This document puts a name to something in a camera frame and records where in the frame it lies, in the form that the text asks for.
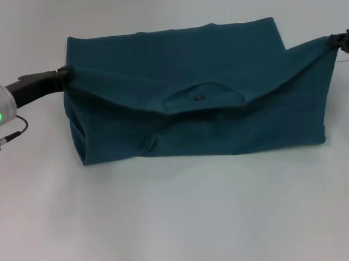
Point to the teal shirt with FREE print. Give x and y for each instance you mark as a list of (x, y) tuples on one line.
[(188, 62)]

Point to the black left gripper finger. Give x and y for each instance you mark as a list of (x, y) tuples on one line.
[(64, 72)]

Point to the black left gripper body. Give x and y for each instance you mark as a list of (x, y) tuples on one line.
[(34, 86)]

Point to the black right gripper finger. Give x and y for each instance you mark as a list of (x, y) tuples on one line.
[(335, 39)]

